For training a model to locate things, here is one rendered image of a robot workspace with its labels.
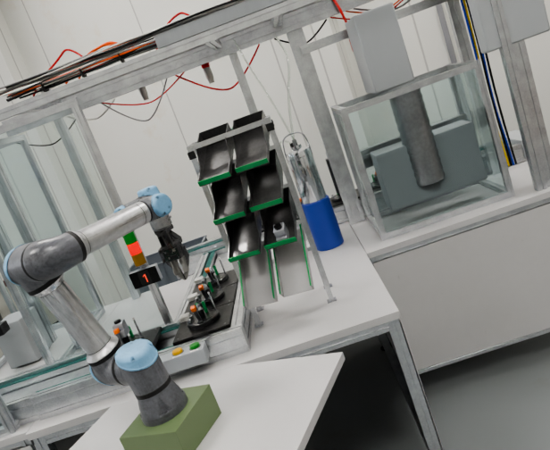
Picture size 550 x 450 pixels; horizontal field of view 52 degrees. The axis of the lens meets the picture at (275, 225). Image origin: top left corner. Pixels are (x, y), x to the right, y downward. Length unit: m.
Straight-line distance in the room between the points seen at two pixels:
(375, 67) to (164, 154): 3.42
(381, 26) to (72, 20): 3.98
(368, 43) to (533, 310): 1.56
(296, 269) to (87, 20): 4.37
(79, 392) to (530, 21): 2.52
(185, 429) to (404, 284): 1.51
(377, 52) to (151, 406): 1.92
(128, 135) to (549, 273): 4.33
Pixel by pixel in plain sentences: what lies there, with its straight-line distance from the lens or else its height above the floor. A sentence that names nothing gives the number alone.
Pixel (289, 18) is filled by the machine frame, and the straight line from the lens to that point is 3.23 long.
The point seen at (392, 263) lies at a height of 0.77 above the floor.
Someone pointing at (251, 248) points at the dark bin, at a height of 1.21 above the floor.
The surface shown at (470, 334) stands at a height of 0.27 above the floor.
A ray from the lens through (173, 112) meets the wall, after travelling 5.74.
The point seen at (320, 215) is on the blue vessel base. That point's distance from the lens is 2.99.
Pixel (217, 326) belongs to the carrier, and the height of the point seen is 0.97.
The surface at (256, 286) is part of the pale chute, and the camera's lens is 2.29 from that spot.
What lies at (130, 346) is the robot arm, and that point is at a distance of 1.80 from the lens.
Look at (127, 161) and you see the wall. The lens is 6.18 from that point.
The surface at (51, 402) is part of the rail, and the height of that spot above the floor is 0.92.
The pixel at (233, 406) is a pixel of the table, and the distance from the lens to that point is 1.92.
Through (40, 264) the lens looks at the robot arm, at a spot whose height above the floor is 1.53.
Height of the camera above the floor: 1.76
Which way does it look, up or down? 13 degrees down
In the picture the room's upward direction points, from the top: 20 degrees counter-clockwise
